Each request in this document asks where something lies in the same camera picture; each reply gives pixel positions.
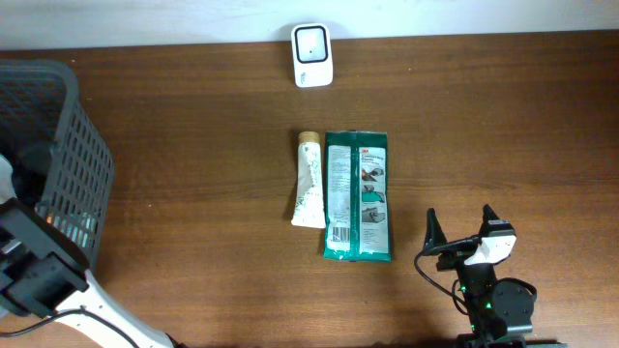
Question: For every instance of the white tube with cork cap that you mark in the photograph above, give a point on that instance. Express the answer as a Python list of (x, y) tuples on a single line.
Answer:
[(309, 206)]

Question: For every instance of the green glove package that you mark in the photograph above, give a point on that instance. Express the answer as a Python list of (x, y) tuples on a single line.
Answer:
[(358, 227)]

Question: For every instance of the white barcode scanner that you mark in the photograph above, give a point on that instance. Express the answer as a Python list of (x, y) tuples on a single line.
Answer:
[(312, 55)]

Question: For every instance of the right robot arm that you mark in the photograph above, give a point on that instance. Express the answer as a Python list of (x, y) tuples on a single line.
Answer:
[(499, 310)]

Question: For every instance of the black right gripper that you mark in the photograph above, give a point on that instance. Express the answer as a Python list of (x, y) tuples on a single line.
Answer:
[(435, 234)]

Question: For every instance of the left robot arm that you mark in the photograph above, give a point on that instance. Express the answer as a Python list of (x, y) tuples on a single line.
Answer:
[(44, 274)]

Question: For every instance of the grey plastic basket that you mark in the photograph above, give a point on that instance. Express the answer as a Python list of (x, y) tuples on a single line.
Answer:
[(63, 168)]

